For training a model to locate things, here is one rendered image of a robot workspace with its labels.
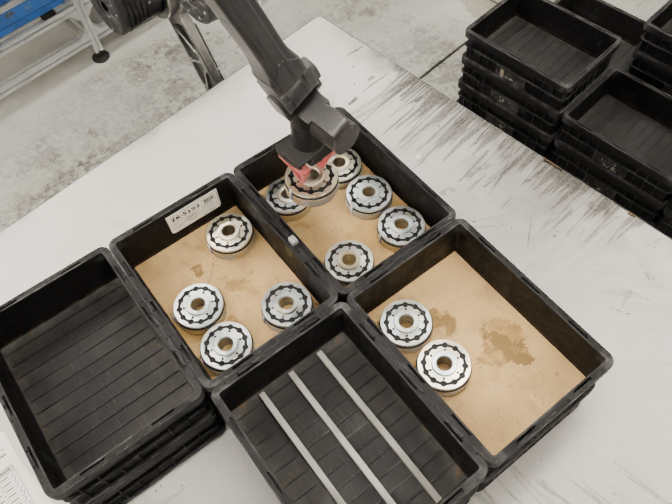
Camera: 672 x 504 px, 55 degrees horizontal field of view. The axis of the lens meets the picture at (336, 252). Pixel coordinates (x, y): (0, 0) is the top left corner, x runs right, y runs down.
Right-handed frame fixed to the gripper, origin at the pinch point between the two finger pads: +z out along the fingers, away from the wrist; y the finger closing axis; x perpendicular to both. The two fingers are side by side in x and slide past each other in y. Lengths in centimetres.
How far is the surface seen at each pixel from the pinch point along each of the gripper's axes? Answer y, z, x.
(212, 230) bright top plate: -15.8, 20.2, 15.6
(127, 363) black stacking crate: -47, 23, 5
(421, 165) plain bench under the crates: 39, 35, 2
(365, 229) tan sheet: 8.4, 22.0, -7.0
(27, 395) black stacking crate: -64, 24, 14
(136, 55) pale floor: 46, 112, 172
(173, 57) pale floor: 57, 111, 158
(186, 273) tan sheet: -25.8, 23.1, 13.0
